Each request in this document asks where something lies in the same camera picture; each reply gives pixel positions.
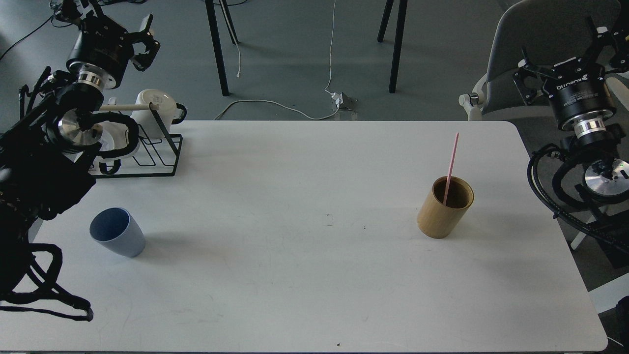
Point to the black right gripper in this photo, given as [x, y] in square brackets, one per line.
[577, 92]

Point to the grey office chair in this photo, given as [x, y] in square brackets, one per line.
[544, 32]

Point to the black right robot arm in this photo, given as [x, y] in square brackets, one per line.
[592, 175]

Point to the white power plug adapter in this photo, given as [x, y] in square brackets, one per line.
[342, 101]

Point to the white mug lying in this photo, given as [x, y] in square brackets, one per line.
[115, 136]

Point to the black table legs right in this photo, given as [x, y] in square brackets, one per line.
[398, 41]

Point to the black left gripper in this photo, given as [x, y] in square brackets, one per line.
[103, 43]

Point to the black table legs left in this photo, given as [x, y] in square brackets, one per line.
[215, 39]

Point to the bamboo cylinder holder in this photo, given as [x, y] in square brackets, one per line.
[444, 207]

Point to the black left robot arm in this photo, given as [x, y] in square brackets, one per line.
[46, 155]

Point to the white mug upright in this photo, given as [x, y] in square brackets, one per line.
[165, 111]

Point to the blue plastic cup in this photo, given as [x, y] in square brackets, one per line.
[116, 229]

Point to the black table legs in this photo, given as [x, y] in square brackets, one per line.
[398, 41]
[215, 39]

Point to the black wire dish rack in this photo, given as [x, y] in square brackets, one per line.
[155, 158]

